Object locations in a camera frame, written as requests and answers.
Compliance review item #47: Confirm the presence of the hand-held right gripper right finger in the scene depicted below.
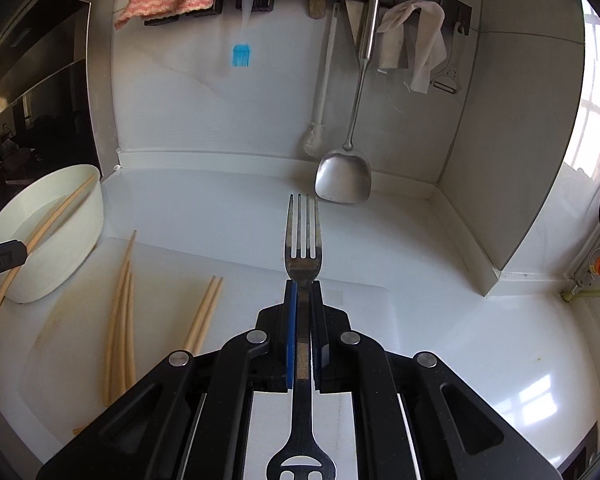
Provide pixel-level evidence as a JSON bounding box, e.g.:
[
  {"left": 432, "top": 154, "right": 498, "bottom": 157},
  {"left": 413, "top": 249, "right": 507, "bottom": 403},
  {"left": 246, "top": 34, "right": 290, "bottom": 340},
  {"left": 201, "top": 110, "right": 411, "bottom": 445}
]
[{"left": 310, "top": 280, "right": 563, "bottom": 480}]

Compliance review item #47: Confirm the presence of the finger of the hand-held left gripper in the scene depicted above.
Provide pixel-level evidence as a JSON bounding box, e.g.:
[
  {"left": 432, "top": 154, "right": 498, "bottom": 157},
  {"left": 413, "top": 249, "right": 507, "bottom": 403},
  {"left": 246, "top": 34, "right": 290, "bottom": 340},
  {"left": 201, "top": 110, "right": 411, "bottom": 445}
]
[{"left": 0, "top": 240, "right": 30, "bottom": 308}]

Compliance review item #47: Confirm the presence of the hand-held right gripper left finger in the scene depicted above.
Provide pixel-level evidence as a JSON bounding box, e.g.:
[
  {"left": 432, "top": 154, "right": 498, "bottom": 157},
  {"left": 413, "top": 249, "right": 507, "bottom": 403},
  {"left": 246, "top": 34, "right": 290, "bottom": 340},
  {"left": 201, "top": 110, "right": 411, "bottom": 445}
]
[{"left": 36, "top": 280, "right": 298, "bottom": 480}]

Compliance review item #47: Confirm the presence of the white round basin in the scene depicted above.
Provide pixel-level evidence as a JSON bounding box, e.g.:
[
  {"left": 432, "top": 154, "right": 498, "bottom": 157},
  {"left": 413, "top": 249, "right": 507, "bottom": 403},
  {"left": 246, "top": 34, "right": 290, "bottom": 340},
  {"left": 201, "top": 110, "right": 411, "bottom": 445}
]
[{"left": 0, "top": 163, "right": 105, "bottom": 304}]

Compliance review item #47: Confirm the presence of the metal fork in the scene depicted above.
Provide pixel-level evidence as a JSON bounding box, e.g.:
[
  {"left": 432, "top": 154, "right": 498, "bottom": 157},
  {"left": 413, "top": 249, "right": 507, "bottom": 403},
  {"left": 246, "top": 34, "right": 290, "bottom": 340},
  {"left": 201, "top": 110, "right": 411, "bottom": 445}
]
[{"left": 266, "top": 193, "right": 337, "bottom": 480}]

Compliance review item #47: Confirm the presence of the white plastic cutting board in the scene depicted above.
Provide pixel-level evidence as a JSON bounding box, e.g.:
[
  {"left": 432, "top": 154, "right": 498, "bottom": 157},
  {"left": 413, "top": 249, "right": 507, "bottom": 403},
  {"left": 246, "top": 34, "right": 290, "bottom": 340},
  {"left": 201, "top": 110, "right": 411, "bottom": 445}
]
[{"left": 24, "top": 236, "right": 396, "bottom": 480}]

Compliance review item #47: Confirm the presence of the metal wok spatula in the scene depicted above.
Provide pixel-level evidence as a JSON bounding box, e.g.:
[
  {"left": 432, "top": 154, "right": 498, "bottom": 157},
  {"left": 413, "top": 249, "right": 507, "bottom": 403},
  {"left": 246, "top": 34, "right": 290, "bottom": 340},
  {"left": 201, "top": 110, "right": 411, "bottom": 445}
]
[{"left": 314, "top": 0, "right": 382, "bottom": 206}]

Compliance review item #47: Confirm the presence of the black range hood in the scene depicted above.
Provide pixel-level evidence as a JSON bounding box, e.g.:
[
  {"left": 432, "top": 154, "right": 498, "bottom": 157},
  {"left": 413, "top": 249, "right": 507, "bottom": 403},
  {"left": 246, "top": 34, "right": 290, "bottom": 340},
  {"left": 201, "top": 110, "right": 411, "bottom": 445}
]
[{"left": 0, "top": 0, "right": 121, "bottom": 181}]

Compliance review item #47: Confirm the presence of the white dish brush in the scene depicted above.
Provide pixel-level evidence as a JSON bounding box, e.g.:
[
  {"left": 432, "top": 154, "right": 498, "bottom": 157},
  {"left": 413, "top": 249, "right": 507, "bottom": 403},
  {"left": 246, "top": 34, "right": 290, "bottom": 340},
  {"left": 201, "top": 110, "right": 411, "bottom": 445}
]
[{"left": 300, "top": 2, "right": 341, "bottom": 157}]

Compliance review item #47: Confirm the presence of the blue silicone basting brush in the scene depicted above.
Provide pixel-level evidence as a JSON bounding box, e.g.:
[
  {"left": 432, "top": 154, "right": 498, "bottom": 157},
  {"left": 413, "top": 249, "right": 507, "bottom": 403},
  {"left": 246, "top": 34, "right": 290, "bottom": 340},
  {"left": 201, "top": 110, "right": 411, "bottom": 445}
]
[{"left": 231, "top": 0, "right": 257, "bottom": 69}]

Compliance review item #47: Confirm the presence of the metal vegetable peeler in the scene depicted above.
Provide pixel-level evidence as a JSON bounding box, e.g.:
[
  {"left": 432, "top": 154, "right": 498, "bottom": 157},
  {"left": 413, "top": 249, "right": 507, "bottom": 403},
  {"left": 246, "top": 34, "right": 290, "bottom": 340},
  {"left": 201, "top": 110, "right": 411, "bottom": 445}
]
[{"left": 432, "top": 57, "right": 463, "bottom": 95}]

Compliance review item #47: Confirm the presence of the white hanging cloth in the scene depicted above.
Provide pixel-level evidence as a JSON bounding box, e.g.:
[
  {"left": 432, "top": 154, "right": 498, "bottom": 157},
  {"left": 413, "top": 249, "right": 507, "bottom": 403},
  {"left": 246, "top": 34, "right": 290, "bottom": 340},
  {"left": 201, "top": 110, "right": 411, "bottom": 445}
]
[{"left": 376, "top": 1, "right": 448, "bottom": 95}]

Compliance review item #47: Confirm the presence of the yellow gas hose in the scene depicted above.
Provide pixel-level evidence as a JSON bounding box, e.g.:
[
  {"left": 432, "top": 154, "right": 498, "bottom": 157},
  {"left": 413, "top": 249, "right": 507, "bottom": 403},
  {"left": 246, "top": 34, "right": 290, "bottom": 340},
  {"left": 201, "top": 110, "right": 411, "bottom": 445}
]
[{"left": 561, "top": 285, "right": 600, "bottom": 303}]

